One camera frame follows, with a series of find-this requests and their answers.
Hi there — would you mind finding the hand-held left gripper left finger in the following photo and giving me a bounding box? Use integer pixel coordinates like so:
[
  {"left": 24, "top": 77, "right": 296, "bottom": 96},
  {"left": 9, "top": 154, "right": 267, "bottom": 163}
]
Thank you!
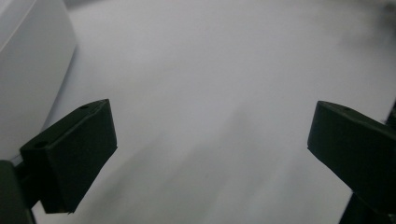
[{"left": 19, "top": 98, "right": 119, "bottom": 215}]

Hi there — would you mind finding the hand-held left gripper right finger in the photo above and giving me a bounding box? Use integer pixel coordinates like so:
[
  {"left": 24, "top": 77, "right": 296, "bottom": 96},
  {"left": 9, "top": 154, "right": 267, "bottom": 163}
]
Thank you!
[{"left": 306, "top": 100, "right": 396, "bottom": 216}]

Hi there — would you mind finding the white box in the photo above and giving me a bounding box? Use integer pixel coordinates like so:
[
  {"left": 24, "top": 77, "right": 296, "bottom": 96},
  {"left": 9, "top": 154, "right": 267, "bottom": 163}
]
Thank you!
[{"left": 0, "top": 0, "right": 78, "bottom": 162}]

